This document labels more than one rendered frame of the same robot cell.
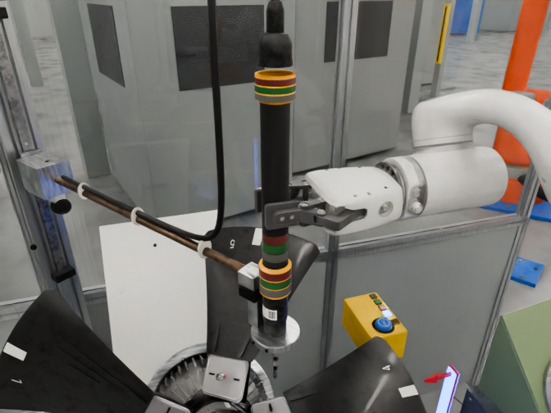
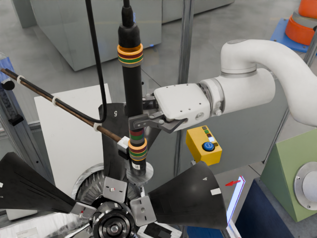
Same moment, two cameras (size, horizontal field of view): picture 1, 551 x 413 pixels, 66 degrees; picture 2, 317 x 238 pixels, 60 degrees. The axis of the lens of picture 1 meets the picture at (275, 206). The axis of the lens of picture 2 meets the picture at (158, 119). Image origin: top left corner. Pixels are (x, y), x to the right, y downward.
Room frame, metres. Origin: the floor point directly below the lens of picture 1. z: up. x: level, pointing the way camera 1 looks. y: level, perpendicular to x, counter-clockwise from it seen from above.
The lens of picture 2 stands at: (0.04, -0.04, 1.97)
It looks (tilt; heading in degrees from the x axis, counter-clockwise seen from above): 44 degrees down; 359
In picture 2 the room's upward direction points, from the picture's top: straight up
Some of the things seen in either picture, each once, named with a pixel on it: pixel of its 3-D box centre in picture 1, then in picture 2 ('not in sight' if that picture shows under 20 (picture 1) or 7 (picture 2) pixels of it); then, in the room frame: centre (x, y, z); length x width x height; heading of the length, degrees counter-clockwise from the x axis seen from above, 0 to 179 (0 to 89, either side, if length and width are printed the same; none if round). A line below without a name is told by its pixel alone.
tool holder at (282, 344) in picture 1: (269, 306); (136, 160); (0.46, 0.01, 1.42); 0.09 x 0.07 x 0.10; 52
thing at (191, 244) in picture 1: (135, 217); (55, 101); (0.64, 0.24, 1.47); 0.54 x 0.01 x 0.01; 52
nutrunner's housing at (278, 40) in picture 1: (275, 210); (135, 116); (0.46, 0.00, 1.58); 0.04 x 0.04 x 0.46
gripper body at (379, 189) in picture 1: (355, 194); (183, 104); (0.49, -0.10, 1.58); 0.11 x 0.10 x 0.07; 107
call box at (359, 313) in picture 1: (372, 329); (202, 147); (0.84, -0.26, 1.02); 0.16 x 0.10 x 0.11; 17
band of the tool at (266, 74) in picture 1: (275, 87); (130, 54); (0.46, 0.00, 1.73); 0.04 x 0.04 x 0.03
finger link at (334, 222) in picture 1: (341, 211); (173, 118); (0.44, -0.08, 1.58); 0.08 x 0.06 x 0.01; 167
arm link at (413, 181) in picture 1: (398, 189); (209, 98); (0.51, -0.16, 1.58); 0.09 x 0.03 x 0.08; 17
